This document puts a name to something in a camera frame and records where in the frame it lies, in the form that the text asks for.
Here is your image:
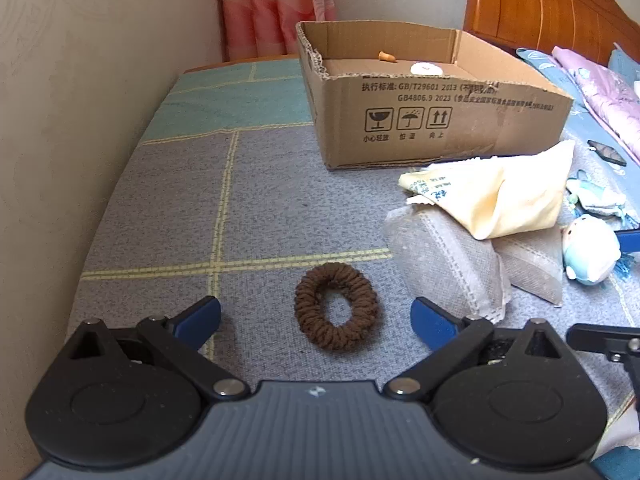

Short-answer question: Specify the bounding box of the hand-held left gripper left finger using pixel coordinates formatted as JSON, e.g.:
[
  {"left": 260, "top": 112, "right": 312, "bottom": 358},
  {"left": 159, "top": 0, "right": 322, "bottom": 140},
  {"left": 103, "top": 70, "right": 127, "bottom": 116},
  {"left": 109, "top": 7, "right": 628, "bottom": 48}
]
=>
[{"left": 67, "top": 296, "right": 251, "bottom": 401}]

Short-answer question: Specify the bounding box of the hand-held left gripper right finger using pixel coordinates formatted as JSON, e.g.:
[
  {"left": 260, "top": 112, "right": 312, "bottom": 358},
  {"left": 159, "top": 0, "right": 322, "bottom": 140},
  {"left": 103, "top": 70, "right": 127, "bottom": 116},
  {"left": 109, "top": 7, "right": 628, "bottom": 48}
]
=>
[{"left": 382, "top": 296, "right": 568, "bottom": 401}]

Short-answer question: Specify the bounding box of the round blue plush toy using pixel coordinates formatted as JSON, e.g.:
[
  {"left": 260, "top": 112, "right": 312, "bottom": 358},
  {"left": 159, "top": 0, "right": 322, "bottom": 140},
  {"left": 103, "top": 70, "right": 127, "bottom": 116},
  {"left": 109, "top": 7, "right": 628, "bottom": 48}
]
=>
[{"left": 560, "top": 214, "right": 636, "bottom": 287}]

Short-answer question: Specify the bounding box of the light blue plush pendant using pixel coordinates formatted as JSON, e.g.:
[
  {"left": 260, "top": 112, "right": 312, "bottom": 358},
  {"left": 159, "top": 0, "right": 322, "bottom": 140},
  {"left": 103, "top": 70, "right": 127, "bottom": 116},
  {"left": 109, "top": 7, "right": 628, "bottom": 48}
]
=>
[{"left": 566, "top": 167, "right": 629, "bottom": 219}]

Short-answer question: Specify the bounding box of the grey cloth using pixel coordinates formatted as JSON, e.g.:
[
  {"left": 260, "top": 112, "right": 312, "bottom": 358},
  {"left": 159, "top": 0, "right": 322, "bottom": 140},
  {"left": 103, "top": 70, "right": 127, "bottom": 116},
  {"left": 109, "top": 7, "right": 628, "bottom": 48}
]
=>
[{"left": 384, "top": 206, "right": 512, "bottom": 324}]

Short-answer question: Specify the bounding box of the brown hair scrunchie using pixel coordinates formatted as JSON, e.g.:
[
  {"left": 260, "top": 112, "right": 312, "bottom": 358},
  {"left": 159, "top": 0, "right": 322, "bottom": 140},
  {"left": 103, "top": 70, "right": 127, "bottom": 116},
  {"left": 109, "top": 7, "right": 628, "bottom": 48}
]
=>
[{"left": 294, "top": 262, "right": 378, "bottom": 352}]

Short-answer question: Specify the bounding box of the yellow cloth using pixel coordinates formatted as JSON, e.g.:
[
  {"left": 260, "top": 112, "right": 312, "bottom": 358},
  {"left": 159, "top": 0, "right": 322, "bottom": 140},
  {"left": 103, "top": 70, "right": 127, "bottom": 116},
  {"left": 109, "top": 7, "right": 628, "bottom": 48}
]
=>
[{"left": 398, "top": 139, "right": 576, "bottom": 241}]

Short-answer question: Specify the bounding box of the cardboard box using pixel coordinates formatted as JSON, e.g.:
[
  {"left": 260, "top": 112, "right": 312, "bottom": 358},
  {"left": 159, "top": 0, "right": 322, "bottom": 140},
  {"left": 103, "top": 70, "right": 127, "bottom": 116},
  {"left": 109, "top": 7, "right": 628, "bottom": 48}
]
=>
[{"left": 295, "top": 20, "right": 575, "bottom": 171}]

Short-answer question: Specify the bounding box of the black flat object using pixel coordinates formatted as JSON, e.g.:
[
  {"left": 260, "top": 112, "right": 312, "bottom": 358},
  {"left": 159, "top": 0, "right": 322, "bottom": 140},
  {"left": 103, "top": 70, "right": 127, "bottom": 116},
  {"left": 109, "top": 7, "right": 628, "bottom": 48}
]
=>
[{"left": 587, "top": 140, "right": 628, "bottom": 167}]

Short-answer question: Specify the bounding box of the grey woven bag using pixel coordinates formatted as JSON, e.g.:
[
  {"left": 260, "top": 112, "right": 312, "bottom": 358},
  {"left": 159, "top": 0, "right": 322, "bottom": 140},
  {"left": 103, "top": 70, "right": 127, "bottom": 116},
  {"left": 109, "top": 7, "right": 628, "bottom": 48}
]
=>
[{"left": 492, "top": 232, "right": 564, "bottom": 307}]

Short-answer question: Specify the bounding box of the pink floral blanket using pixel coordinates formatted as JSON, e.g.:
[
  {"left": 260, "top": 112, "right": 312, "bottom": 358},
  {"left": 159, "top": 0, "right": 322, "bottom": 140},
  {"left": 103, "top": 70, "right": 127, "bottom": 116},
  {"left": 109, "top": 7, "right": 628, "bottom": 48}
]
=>
[{"left": 550, "top": 45, "right": 640, "bottom": 161}]

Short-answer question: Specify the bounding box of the blue floral pillow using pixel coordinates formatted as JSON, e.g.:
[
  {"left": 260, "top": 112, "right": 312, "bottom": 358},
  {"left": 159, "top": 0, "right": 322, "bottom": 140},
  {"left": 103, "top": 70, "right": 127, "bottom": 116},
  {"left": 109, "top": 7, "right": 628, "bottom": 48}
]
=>
[{"left": 515, "top": 47, "right": 640, "bottom": 111}]

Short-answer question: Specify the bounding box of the wooden headboard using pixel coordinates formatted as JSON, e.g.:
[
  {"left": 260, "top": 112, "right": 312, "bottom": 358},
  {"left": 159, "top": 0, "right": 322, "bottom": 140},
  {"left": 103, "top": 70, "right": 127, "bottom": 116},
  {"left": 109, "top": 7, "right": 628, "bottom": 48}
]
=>
[{"left": 462, "top": 0, "right": 640, "bottom": 58}]

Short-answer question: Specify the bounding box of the pink patterned curtain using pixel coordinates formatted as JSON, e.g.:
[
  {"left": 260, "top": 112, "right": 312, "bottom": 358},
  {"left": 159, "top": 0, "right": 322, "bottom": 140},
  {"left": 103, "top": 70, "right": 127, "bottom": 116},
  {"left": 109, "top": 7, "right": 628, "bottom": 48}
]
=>
[{"left": 217, "top": 0, "right": 338, "bottom": 61}]

